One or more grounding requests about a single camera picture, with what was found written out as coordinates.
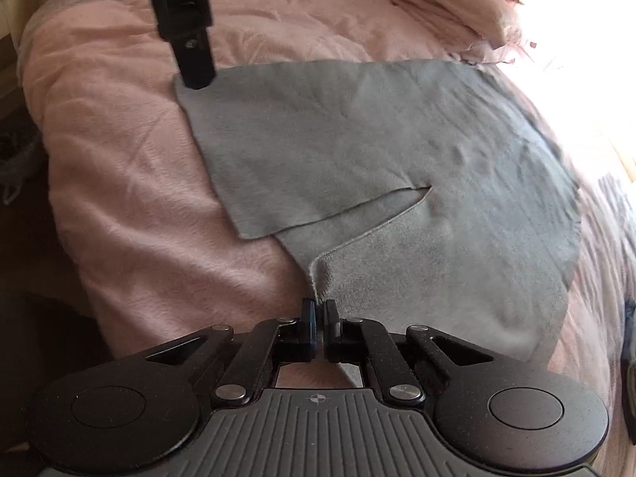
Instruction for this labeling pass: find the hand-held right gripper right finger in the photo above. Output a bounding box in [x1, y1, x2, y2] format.
[322, 299, 520, 402]

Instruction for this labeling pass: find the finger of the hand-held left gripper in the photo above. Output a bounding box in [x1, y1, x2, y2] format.
[170, 26, 218, 91]

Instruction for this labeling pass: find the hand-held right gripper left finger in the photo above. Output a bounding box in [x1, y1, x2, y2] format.
[120, 298, 319, 405]

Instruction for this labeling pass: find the grey sweater with black print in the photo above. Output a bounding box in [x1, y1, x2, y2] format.
[173, 58, 582, 365]

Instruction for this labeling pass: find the pink and grey duvet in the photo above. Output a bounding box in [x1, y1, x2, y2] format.
[17, 0, 636, 408]

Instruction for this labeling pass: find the folded pink quilt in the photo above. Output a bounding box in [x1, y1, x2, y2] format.
[343, 0, 525, 53]

